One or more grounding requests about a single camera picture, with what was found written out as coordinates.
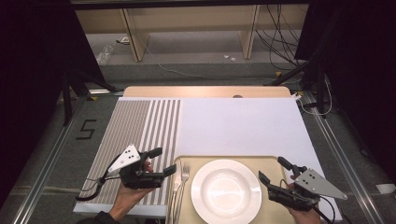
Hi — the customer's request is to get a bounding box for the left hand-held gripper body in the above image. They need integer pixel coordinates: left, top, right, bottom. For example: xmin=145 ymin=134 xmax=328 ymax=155
xmin=107 ymin=144 xmax=165 ymax=190

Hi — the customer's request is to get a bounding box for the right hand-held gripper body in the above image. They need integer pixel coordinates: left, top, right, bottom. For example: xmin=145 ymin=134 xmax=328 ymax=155
xmin=268 ymin=164 xmax=348 ymax=212

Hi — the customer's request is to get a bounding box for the beige tray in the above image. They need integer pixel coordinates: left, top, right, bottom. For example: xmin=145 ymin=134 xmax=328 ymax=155
xmin=165 ymin=154 xmax=297 ymax=224

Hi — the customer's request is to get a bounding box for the white plate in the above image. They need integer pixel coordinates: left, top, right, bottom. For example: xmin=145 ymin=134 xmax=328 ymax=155
xmin=191 ymin=159 xmax=262 ymax=224

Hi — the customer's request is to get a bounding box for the person's right hand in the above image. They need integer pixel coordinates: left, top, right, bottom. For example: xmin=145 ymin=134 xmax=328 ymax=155
xmin=284 ymin=175 xmax=323 ymax=224

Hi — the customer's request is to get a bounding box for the person's left hand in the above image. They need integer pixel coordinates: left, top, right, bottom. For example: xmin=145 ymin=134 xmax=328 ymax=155
xmin=108 ymin=160 xmax=156 ymax=221

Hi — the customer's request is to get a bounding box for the grey striped placemat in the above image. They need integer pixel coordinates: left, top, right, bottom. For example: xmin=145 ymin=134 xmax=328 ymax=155
xmin=77 ymin=99 xmax=182 ymax=206

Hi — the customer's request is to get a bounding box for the white tape strip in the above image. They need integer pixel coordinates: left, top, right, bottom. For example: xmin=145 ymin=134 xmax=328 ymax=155
xmin=375 ymin=183 xmax=396 ymax=194

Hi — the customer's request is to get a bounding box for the black metal stand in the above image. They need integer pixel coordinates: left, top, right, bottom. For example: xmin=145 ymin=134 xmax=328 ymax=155
xmin=264 ymin=55 xmax=328 ymax=115
xmin=60 ymin=68 xmax=124 ymax=127

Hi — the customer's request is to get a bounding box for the clear plastic bag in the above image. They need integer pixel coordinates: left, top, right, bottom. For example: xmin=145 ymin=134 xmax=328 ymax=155
xmin=96 ymin=45 xmax=114 ymax=64

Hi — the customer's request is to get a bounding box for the black curtain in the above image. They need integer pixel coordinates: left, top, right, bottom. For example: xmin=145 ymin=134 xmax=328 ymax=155
xmin=0 ymin=0 xmax=106 ymax=209
xmin=293 ymin=0 xmax=396 ymax=185

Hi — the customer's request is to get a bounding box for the light wooden shelf unit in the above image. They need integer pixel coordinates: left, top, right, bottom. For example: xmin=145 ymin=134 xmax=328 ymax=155
xmin=76 ymin=4 xmax=309 ymax=63

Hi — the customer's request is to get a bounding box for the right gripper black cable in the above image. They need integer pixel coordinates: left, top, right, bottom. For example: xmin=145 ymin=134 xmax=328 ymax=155
xmin=312 ymin=195 xmax=337 ymax=224

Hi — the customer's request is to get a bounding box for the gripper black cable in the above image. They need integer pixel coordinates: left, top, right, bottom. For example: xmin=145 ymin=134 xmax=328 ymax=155
xmin=75 ymin=153 xmax=125 ymax=203
xmin=312 ymin=195 xmax=337 ymax=224

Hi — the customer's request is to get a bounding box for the metal floor rail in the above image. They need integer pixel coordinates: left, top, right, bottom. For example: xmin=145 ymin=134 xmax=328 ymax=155
xmin=303 ymin=91 xmax=387 ymax=224
xmin=12 ymin=92 xmax=85 ymax=224

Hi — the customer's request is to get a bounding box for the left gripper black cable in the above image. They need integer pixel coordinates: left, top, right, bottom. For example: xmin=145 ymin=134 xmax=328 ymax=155
xmin=75 ymin=153 xmax=125 ymax=203

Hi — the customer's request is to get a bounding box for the thin white cable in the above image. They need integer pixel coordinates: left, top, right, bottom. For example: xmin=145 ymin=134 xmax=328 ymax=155
xmin=292 ymin=77 xmax=334 ymax=117

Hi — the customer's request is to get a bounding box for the bundle of black cables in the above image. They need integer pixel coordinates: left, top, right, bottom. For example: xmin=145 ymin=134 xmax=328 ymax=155
xmin=255 ymin=4 xmax=307 ymax=71

